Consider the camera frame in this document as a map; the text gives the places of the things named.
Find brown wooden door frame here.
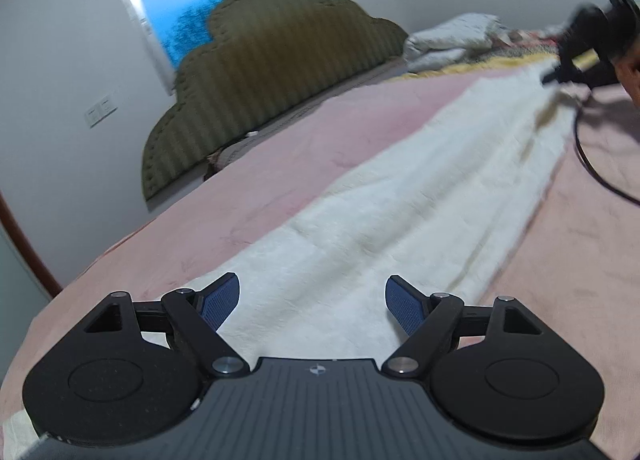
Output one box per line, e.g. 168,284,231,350
0,194,62,297

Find white wall socket plate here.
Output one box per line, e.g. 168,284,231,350
85,94,117,128

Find yellow patterned quilt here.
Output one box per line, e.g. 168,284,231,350
404,28,561,78

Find olive green padded headboard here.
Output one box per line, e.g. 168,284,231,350
141,0,408,200

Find pink bed blanket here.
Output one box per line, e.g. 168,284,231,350
1,64,639,459

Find person's right hand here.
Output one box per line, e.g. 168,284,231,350
614,44,640,108

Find white floral folded pillow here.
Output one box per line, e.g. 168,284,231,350
402,12,511,74

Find white textured pants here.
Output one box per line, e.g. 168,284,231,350
0,62,582,460

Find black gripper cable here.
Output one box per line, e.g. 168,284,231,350
572,91,640,207

